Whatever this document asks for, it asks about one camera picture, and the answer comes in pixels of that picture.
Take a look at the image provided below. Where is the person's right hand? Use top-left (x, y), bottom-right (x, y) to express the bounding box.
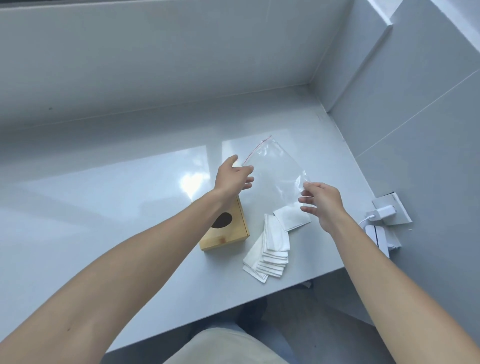
top-left (298, 182), bottom-right (350, 236)

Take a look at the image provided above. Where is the person's left hand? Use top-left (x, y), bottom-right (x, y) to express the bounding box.
top-left (213, 154), bottom-right (255, 202)

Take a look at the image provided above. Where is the clear plastic zip bag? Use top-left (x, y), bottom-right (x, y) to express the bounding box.
top-left (240, 135), bottom-right (314, 226)

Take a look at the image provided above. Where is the person's right forearm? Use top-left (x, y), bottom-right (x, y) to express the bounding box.
top-left (330, 212), bottom-right (480, 364)

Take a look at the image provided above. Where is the person's left forearm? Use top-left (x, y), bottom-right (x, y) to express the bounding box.
top-left (0, 187), bottom-right (227, 364)

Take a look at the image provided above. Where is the single white square tissue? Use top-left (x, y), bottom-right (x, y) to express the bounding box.
top-left (272, 204), bottom-right (312, 232)

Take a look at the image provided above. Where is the wooden tissue box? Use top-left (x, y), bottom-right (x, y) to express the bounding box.
top-left (199, 195), bottom-right (251, 253)

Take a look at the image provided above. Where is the pile of white folded tissues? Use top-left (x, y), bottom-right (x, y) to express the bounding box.
top-left (242, 213), bottom-right (292, 284)

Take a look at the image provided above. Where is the white charger plug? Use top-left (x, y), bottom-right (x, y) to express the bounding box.
top-left (366, 205), bottom-right (398, 223)

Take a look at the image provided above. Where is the white power strip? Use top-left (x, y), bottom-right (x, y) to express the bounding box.
top-left (364, 224), bottom-right (403, 260)

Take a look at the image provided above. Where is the person's beige trouser leg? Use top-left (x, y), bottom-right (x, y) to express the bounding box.
top-left (161, 327), bottom-right (290, 364)

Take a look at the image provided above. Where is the white wall socket plate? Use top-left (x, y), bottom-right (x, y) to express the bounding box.
top-left (371, 191), bottom-right (413, 227)

